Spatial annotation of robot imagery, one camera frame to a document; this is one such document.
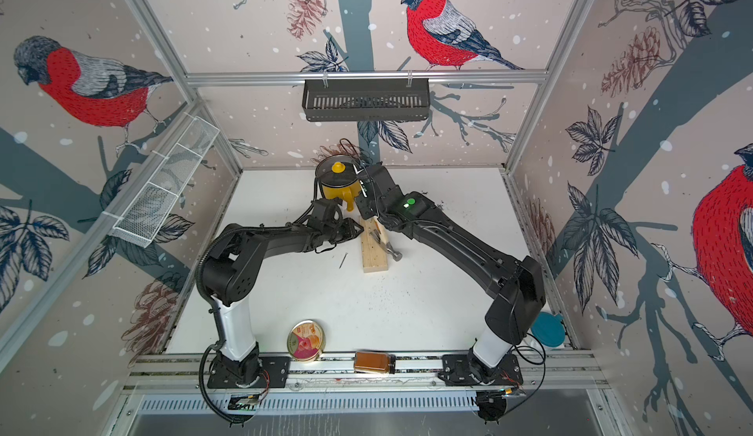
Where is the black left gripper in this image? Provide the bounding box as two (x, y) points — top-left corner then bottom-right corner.
(322, 218), (366, 245)

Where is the wooden handled claw hammer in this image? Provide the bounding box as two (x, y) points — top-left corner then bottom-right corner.
(370, 220), (403, 262)

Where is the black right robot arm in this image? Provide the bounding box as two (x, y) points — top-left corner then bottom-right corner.
(356, 163), (546, 385)

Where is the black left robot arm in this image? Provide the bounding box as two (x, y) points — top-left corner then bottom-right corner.
(194, 199), (364, 426)

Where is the yellow pot with glass lid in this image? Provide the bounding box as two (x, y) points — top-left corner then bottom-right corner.
(315, 155), (362, 212)

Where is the wooden block with nails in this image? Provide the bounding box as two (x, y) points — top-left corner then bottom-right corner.
(359, 218), (388, 273)

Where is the round decorated tin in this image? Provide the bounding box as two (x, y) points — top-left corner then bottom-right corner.
(286, 320), (326, 362)

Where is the small brown box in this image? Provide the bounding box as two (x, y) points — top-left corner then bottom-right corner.
(353, 351), (395, 374)

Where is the teal and white round container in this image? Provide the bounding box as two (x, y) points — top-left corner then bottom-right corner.
(531, 312), (566, 348)

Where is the black hanging wall basket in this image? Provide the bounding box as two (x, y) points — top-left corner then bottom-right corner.
(302, 78), (431, 122)

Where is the white wire mesh shelf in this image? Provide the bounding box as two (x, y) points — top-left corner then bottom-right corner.
(110, 116), (220, 248)

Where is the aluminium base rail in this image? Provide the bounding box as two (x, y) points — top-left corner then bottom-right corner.
(124, 350), (609, 393)

